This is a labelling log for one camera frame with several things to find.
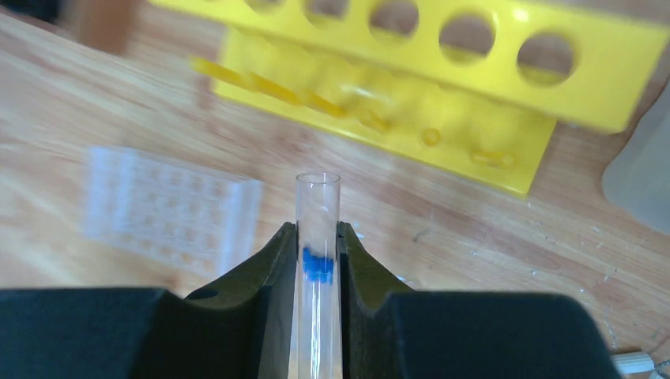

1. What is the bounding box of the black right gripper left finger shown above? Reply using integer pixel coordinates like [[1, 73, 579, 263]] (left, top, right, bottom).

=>
[[1, 223, 297, 378]]

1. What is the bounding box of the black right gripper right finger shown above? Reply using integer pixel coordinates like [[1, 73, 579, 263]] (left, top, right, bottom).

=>
[[337, 223, 619, 378]]

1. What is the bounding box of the clear glass test tube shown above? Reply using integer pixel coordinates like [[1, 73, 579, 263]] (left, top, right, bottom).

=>
[[295, 172, 341, 378]]

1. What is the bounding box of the clear plastic well plate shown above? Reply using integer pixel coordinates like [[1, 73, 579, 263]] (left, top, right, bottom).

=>
[[83, 146, 263, 279]]

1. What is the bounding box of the white clay triangle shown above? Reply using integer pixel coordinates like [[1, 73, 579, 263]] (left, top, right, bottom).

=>
[[612, 352, 655, 375]]

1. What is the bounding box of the yellow test tube rack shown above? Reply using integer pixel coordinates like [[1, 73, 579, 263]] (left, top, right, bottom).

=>
[[162, 1, 669, 198]]

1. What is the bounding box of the translucent grey plastic bin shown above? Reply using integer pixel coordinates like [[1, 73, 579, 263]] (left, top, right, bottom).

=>
[[601, 84, 669, 235]]

